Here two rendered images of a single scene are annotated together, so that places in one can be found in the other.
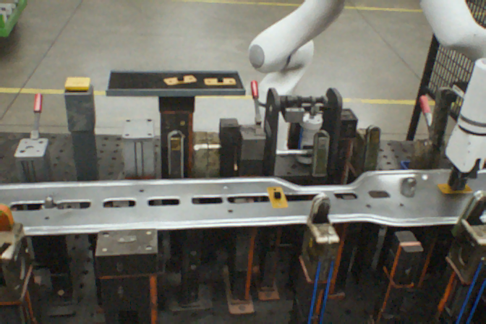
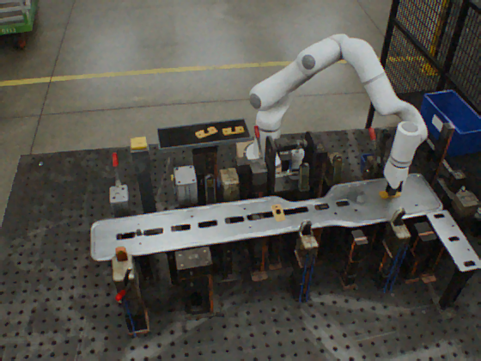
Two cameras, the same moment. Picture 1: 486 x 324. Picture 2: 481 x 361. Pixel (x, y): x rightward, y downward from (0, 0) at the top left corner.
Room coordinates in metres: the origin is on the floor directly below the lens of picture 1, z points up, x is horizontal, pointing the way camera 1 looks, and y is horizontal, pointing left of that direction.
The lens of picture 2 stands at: (-0.23, 0.10, 2.40)
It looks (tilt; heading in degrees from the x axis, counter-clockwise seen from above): 44 degrees down; 357
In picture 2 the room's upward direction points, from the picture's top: 2 degrees clockwise
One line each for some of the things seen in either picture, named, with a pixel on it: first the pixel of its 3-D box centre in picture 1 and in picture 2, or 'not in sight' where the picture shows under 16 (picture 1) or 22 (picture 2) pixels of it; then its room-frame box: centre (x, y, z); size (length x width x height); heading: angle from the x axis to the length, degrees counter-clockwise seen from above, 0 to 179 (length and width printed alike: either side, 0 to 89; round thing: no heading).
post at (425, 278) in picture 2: not in sight; (434, 251); (0.98, -0.74, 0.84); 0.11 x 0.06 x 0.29; 11
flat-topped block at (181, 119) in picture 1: (176, 155); (205, 176); (1.34, 0.20, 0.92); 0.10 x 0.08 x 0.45; 101
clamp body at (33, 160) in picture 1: (41, 205); (125, 223); (1.11, 0.52, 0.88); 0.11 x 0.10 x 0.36; 11
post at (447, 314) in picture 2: not in sight; (454, 286); (0.80, -0.77, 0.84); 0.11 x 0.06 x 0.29; 11
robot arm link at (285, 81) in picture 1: (285, 66); (275, 100); (1.64, -0.11, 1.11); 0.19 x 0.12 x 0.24; 134
